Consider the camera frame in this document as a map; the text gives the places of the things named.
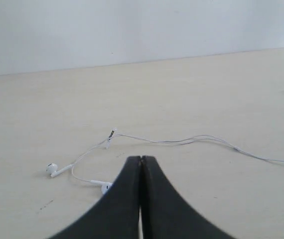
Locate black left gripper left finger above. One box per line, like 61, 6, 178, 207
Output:
51, 156, 141, 239

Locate white wired earphones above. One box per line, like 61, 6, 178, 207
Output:
46, 128, 284, 195

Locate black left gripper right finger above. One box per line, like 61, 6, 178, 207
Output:
141, 156, 233, 239

